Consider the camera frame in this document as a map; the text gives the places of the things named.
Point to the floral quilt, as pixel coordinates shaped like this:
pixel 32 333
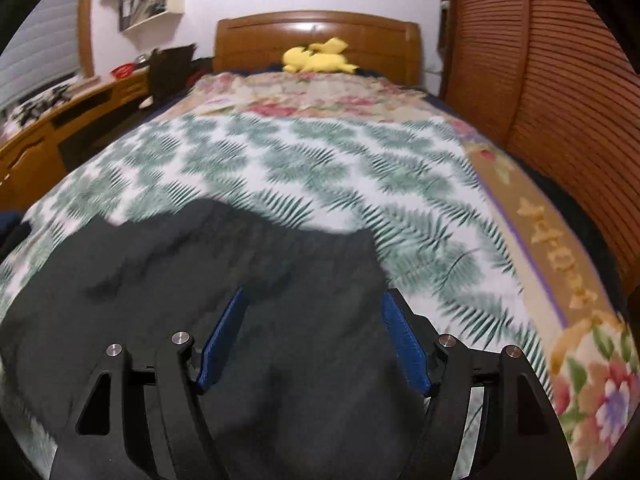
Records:
pixel 525 263

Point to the wooden headboard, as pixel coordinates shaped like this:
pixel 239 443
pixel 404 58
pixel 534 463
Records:
pixel 389 47

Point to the palm leaf print bedsheet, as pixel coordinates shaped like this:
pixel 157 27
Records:
pixel 439 237

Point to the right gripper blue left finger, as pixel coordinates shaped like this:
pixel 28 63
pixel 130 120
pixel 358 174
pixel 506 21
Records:
pixel 216 351

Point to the red basket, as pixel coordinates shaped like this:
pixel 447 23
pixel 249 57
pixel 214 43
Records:
pixel 122 71

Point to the navy blue folded clothes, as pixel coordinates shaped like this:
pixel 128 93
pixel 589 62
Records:
pixel 14 229

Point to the wooden desk cabinet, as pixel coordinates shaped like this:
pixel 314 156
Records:
pixel 31 162

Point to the wooden louvered wardrobe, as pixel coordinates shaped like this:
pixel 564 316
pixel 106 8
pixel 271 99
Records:
pixel 547 81

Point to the yellow plush toy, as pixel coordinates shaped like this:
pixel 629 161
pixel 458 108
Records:
pixel 318 58

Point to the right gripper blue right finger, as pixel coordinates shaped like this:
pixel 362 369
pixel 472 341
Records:
pixel 411 356

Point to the dark wooden chair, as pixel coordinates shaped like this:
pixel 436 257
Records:
pixel 169 71

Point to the grey window blind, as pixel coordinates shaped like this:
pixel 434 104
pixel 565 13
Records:
pixel 44 49

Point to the black jacket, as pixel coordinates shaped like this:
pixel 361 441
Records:
pixel 103 343

